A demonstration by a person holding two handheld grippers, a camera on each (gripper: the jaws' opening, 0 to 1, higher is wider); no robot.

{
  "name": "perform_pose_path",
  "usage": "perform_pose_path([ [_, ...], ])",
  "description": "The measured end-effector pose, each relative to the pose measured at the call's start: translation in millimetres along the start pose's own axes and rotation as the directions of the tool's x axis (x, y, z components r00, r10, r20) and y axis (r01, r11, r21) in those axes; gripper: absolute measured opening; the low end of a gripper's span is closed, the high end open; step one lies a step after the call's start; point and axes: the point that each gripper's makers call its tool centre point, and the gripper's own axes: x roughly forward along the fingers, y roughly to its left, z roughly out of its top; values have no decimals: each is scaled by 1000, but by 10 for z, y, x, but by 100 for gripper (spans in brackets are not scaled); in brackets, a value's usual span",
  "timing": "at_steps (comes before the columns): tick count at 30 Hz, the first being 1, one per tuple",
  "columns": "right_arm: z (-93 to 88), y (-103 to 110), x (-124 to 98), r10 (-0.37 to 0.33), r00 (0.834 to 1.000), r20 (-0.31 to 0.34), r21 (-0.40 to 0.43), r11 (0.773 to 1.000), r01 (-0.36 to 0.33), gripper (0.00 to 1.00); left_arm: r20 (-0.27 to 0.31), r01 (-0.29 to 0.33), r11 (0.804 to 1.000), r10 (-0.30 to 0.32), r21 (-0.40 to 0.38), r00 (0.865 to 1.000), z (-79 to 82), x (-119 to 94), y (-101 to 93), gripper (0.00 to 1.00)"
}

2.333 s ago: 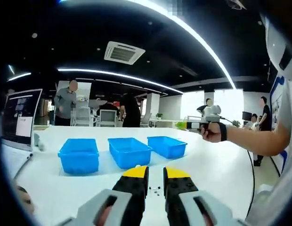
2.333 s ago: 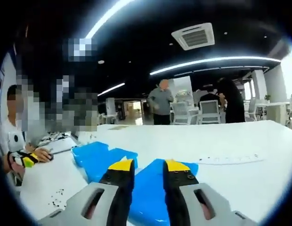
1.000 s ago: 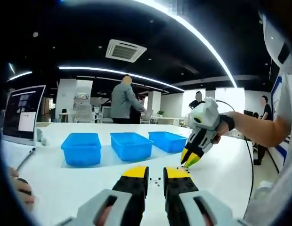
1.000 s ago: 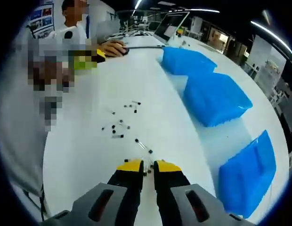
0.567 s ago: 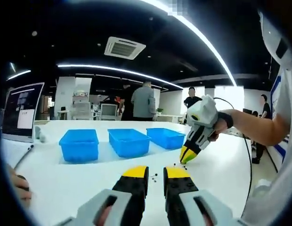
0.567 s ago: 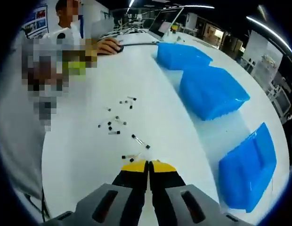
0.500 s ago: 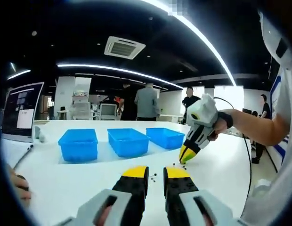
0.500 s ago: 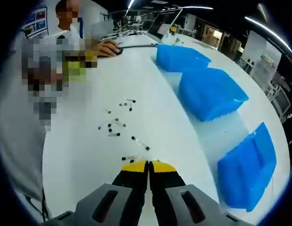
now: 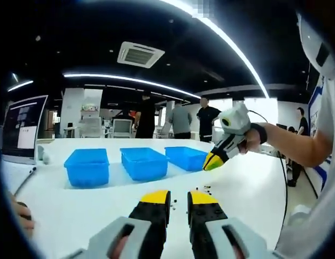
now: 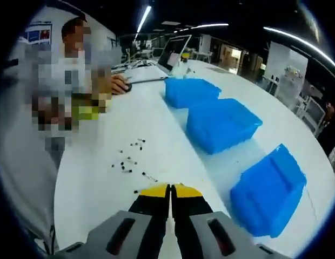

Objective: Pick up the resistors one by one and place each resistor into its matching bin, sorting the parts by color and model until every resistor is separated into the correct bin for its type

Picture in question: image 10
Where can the long ceiling light strip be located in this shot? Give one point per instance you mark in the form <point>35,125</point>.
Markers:
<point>143,19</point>

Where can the person's light shirt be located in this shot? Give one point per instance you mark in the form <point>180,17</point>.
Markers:
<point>21,175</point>

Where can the black resistors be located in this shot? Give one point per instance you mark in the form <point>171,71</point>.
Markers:
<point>123,167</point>

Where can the blue framed wall poster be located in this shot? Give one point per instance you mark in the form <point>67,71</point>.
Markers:
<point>35,37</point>

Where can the yellow blue object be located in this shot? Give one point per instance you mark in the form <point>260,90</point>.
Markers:
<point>186,55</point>

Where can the blue plastic bin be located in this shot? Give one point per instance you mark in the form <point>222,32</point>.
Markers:
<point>221,126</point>
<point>267,194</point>
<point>189,91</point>

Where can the black computer mouse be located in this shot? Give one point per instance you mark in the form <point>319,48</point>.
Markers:
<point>128,87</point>

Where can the short ceiling light strip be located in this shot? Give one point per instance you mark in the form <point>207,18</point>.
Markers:
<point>205,26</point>

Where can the grey crumpled wrapper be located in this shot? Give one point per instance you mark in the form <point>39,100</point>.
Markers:
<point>188,71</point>

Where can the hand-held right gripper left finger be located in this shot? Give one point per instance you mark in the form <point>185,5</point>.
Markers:
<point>146,224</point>

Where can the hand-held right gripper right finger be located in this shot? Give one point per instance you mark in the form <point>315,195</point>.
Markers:
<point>194,224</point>

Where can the silver laptop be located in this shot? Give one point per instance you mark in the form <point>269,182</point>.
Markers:
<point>173,54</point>

